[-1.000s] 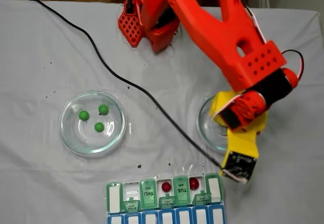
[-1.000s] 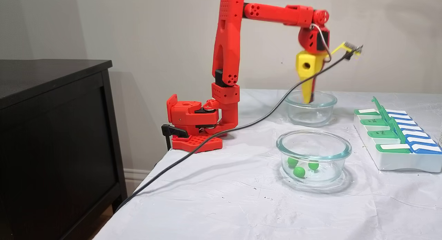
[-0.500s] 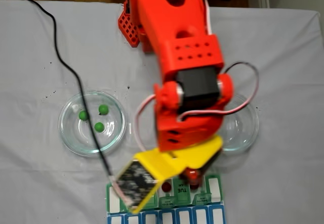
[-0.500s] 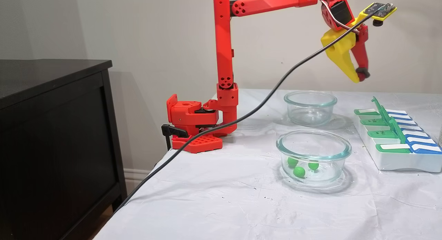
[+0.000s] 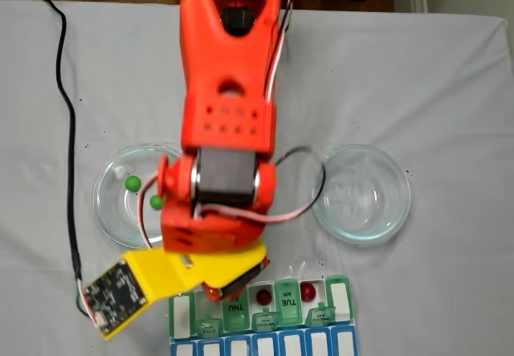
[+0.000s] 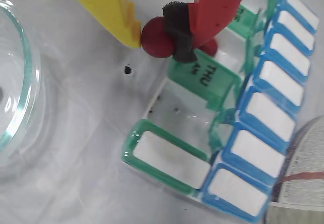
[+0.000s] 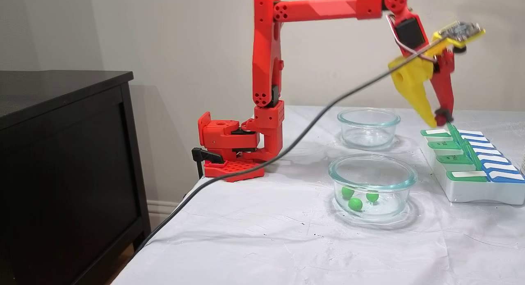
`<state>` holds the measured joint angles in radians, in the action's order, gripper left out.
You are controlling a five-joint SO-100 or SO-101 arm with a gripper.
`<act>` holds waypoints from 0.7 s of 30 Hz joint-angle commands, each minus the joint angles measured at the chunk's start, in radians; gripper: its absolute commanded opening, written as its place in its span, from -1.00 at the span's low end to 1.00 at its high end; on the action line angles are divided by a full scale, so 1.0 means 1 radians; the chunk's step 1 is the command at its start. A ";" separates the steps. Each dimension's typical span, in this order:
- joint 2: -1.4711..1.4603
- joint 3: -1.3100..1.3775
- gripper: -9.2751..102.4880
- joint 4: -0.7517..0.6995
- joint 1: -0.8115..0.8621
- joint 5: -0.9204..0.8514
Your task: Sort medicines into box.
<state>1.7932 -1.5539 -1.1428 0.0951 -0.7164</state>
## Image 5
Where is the green blue weekly pill organizer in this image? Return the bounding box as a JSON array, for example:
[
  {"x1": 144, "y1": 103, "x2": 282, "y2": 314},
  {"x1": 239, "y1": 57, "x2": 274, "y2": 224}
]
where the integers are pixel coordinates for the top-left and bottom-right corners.
[{"x1": 166, "y1": 274, "x2": 361, "y2": 356}]

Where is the glass bowl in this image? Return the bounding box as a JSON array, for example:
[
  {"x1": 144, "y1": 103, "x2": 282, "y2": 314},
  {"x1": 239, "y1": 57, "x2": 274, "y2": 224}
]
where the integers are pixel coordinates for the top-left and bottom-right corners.
[
  {"x1": 310, "y1": 143, "x2": 414, "y2": 248},
  {"x1": 92, "y1": 142, "x2": 202, "y2": 251}
]

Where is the white tablecloth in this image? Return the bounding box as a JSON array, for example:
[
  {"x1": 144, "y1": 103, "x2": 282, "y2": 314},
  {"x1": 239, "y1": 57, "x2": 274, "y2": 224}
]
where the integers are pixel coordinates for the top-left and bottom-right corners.
[{"x1": 0, "y1": 0, "x2": 514, "y2": 356}]

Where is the white red servo wire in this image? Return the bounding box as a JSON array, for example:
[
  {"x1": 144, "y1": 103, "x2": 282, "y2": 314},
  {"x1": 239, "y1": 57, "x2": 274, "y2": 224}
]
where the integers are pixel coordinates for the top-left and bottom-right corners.
[
  {"x1": 137, "y1": 173, "x2": 162, "y2": 249},
  {"x1": 192, "y1": 146, "x2": 326, "y2": 224}
]

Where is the yellow camera mount with board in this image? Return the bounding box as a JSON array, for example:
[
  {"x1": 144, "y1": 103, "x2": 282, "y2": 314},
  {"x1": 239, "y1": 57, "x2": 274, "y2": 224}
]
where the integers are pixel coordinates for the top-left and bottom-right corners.
[{"x1": 82, "y1": 248, "x2": 190, "y2": 340}]

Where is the black camera cable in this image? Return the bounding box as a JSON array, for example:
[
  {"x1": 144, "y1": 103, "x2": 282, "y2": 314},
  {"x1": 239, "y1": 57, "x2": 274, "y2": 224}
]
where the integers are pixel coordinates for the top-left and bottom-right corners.
[{"x1": 39, "y1": 0, "x2": 88, "y2": 317}]

